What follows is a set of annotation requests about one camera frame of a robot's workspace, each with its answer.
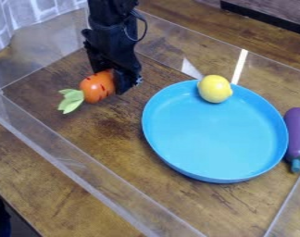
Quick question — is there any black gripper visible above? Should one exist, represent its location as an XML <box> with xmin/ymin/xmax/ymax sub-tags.
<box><xmin>82</xmin><ymin>18</ymin><xmax>142</xmax><ymax>94</ymax></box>

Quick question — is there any orange toy carrot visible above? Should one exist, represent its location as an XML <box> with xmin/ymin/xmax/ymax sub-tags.
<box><xmin>58</xmin><ymin>69</ymin><xmax>115</xmax><ymax>114</ymax></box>

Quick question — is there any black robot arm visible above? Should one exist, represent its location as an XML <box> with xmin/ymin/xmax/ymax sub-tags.
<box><xmin>82</xmin><ymin>0</ymin><xmax>142</xmax><ymax>94</ymax></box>

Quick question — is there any blue round tray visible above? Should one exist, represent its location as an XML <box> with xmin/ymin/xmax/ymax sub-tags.
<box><xmin>142</xmin><ymin>80</ymin><xmax>289</xmax><ymax>183</ymax></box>

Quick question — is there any yellow toy lemon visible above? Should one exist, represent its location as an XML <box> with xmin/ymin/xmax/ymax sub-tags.
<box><xmin>197</xmin><ymin>75</ymin><xmax>233</xmax><ymax>104</ymax></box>

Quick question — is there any white patterned curtain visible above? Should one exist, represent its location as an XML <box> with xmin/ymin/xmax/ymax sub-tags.
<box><xmin>0</xmin><ymin>0</ymin><xmax>87</xmax><ymax>51</ymax></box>

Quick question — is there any purple toy eggplant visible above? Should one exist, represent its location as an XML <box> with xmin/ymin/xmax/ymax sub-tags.
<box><xmin>283</xmin><ymin>107</ymin><xmax>300</xmax><ymax>173</ymax></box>

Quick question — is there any black cable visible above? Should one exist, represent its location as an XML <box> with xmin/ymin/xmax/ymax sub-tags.
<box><xmin>122</xmin><ymin>8</ymin><xmax>150</xmax><ymax>43</ymax></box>

